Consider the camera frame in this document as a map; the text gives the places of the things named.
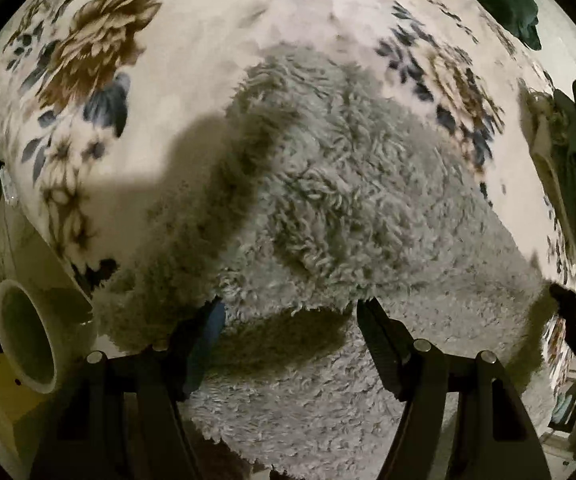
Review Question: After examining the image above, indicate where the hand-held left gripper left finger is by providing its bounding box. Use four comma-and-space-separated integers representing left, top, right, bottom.
30, 301, 227, 480

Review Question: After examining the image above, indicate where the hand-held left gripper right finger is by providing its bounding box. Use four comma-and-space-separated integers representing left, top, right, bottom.
356, 298, 553, 480

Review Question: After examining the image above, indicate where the grey fluffy towel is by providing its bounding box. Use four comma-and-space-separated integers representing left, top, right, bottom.
93, 45, 559, 477

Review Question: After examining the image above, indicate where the folded green clothes stack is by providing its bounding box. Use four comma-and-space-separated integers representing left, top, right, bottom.
518, 79, 576, 270

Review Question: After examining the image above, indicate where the white cylindrical tube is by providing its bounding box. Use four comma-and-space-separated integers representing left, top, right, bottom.
0, 280, 97, 396

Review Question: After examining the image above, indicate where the floral printed blanket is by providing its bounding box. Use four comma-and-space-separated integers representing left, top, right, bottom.
0, 0, 576, 346

